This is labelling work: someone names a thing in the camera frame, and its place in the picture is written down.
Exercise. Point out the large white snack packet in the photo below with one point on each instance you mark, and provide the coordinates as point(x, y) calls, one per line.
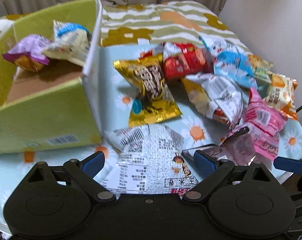
point(150, 162)

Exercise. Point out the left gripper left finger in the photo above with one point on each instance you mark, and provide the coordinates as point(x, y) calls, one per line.
point(92, 165)

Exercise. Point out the gold snack packet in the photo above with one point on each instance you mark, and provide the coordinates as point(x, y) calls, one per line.
point(154, 102)

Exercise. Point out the white blue snack packet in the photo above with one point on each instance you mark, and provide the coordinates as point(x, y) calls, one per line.
point(71, 43)

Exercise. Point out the pink striped snack packet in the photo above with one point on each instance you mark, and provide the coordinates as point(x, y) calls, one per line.
point(264, 124)

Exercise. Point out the red snack packet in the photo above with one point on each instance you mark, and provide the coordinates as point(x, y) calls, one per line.
point(181, 59)

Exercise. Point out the white magenta snack packet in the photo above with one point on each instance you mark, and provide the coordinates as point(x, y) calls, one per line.
point(237, 148)

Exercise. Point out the striped floral duvet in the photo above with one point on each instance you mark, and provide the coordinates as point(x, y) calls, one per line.
point(180, 22)

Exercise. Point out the green yellow snack packet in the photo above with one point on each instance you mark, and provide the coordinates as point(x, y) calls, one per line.
point(261, 68)

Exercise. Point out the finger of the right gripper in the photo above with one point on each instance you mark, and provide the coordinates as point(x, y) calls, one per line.
point(288, 164)

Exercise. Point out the green cardboard box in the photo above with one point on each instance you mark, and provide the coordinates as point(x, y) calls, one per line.
point(56, 107)

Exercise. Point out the blue cartoon snack packet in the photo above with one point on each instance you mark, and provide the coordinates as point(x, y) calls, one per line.
point(230, 61)

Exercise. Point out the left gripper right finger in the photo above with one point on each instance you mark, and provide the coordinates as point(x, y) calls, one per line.
point(204, 163)

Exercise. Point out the light blue daisy cloth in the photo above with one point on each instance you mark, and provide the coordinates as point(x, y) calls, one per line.
point(117, 96)

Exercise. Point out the purple snack packet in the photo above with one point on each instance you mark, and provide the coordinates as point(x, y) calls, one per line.
point(27, 53)

